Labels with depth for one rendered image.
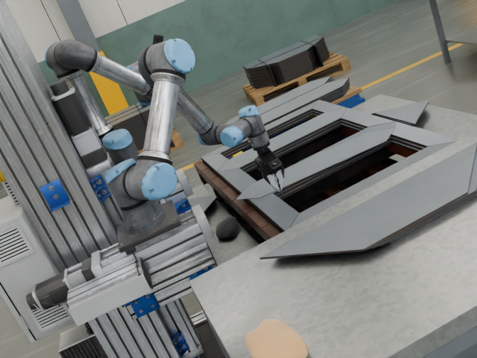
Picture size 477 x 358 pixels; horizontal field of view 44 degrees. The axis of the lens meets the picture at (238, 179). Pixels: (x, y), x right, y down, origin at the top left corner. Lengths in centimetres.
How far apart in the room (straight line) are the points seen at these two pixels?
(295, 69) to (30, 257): 522
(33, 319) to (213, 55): 750
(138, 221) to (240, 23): 765
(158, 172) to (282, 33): 794
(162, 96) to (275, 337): 101
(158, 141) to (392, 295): 97
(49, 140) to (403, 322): 139
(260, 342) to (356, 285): 25
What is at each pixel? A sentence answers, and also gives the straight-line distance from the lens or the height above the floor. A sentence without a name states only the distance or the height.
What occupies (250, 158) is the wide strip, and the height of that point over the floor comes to 85.
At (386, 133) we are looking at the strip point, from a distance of 255.
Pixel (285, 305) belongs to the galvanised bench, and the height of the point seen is 105.
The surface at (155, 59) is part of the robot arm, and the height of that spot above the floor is 154.
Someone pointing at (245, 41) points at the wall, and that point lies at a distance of 952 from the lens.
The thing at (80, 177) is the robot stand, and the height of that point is 125.
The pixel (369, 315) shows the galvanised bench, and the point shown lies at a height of 105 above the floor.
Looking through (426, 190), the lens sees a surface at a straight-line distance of 152.
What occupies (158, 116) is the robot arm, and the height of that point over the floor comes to 138.
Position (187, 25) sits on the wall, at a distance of 934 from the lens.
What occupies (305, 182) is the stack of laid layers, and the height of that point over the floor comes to 83.
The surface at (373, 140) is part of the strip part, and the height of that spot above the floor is 85.
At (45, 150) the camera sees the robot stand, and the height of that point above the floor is 139.
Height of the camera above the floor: 177
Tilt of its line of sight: 20 degrees down
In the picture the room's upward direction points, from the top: 23 degrees counter-clockwise
